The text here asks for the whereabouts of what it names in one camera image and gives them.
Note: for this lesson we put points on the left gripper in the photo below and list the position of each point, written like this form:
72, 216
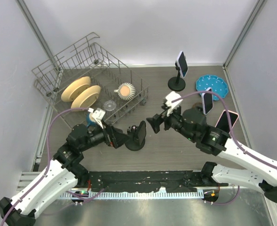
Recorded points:
114, 136

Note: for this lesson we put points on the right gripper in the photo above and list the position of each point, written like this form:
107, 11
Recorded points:
157, 119

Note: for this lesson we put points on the black phone stand short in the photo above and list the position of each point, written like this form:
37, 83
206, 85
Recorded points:
132, 143

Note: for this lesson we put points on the black phone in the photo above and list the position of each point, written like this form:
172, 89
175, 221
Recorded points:
141, 133

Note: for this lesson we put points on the black phone stand tall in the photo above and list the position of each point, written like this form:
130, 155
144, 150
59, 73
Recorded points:
177, 83

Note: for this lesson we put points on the purple case phone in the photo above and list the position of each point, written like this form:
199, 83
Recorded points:
182, 64

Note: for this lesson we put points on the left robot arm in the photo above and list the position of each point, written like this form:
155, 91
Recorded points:
62, 173

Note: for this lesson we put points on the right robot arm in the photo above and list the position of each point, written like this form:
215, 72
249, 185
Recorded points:
259, 172

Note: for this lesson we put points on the wooden base phone stand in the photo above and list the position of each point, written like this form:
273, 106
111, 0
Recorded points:
198, 106

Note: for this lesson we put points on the lavender phone on wooden stand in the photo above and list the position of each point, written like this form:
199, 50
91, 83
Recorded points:
207, 102

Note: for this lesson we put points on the pink case phone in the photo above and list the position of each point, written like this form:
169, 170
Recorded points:
227, 120

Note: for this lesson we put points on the blue mug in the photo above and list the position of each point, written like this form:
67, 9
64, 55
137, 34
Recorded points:
90, 120

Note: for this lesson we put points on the clear glass cup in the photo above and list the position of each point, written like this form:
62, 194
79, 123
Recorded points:
109, 105

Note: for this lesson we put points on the ribbed white mug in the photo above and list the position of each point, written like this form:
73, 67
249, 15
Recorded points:
126, 91

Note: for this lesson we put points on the beige plate front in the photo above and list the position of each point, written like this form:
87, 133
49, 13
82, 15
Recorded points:
87, 98

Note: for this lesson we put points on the beige plate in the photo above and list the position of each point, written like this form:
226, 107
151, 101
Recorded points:
87, 98
75, 89

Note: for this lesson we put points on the beige plate rear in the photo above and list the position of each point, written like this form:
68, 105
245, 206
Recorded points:
75, 89

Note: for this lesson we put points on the blue polka dot plate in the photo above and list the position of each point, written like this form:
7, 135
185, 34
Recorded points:
217, 84

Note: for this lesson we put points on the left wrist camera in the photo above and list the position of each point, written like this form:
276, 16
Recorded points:
98, 115

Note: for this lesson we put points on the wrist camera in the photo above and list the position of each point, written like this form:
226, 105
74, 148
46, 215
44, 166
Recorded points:
171, 102
98, 115

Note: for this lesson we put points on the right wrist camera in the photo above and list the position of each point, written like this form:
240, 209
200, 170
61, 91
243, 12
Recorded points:
171, 102

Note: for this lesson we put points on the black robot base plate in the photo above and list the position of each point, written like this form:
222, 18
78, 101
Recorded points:
148, 181

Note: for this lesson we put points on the grey wire dish rack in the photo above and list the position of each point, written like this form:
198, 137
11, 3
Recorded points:
87, 58

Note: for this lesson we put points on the white cable duct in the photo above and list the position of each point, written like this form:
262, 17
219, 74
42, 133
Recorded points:
161, 194

